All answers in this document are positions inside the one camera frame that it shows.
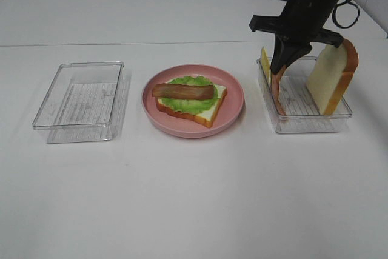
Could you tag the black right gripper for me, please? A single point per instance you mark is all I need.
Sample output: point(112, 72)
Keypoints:
point(300, 22)

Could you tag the yellow cheese slice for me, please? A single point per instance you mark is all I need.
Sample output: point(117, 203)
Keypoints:
point(265, 65)

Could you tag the bacon strip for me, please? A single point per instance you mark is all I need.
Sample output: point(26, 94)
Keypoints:
point(183, 91)
point(275, 82)

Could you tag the bread slice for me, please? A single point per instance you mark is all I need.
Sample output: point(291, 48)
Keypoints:
point(206, 118)
point(331, 75)

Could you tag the green lettuce leaf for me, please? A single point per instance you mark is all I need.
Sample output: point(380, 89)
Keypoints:
point(193, 106)

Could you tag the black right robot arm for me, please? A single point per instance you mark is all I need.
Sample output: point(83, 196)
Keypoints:
point(299, 24)

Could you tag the clear right plastic tray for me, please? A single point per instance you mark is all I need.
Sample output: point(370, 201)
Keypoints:
point(302, 114)

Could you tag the clear plastic tray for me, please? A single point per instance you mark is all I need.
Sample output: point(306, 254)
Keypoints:
point(84, 103)
point(302, 114)

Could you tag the pink round plate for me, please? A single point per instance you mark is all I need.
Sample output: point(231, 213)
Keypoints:
point(230, 109)

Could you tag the clear left plastic tray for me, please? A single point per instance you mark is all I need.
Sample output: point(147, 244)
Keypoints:
point(84, 103)

